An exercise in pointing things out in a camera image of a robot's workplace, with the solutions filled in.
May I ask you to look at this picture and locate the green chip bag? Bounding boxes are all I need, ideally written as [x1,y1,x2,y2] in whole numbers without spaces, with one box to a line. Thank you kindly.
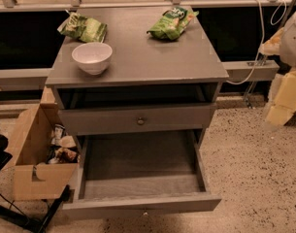
[57,12,107,43]
[148,7,199,41]

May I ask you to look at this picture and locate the snack packages in box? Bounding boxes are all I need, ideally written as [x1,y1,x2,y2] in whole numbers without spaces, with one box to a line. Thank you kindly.
[46,124,81,164]

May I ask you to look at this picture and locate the green chip bag left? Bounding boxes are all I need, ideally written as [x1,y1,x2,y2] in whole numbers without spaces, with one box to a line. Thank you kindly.
[57,12,107,43]

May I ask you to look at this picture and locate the open cardboard box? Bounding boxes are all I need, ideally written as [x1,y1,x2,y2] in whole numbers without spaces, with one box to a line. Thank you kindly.
[7,87,77,201]

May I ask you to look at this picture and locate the white ceramic bowl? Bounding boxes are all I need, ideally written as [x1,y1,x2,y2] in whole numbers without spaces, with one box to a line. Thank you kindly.
[72,42,113,75]

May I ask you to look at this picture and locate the metal railing frame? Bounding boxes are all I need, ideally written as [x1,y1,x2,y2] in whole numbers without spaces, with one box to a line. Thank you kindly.
[0,0,296,92]

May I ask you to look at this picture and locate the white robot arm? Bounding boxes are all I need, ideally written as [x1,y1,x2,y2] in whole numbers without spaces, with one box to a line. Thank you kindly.
[259,12,296,126]

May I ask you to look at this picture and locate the grey drawer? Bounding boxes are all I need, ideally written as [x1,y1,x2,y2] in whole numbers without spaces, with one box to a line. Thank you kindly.
[58,103,216,136]
[63,130,221,219]

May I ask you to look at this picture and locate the black stand base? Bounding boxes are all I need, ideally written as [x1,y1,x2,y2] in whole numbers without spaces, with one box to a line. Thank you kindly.
[0,134,70,233]

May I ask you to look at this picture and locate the green chip bag right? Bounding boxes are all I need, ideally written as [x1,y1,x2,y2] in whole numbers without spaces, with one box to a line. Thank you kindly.
[148,7,199,41]

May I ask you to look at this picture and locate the white cable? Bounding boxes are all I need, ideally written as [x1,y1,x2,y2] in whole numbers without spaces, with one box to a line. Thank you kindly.
[225,0,288,85]

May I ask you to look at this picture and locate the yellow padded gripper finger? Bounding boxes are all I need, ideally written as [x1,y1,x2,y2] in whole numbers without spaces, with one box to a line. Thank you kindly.
[265,70,296,126]

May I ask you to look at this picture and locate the grey wooden drawer cabinet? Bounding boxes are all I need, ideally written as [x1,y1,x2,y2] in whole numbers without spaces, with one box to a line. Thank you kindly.
[45,5,230,148]

